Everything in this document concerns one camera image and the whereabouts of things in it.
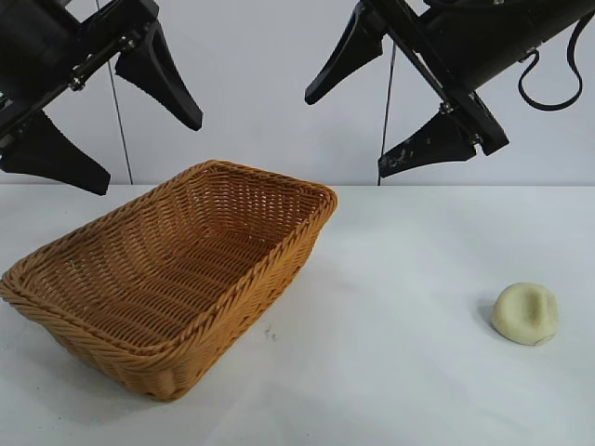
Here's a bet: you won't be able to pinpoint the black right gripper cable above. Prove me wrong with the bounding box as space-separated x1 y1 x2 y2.
517 16 588 112

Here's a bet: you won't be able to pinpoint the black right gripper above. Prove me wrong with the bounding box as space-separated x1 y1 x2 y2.
304 0 534 178

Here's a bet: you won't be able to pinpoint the pale yellow egg yolk pastry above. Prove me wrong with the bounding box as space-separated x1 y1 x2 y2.
490 282 561 348

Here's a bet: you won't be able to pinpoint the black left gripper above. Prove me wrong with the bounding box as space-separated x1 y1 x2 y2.
0 0 205 196

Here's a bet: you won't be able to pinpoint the brown woven wicker basket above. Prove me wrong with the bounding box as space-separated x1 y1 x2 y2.
0 159 339 403

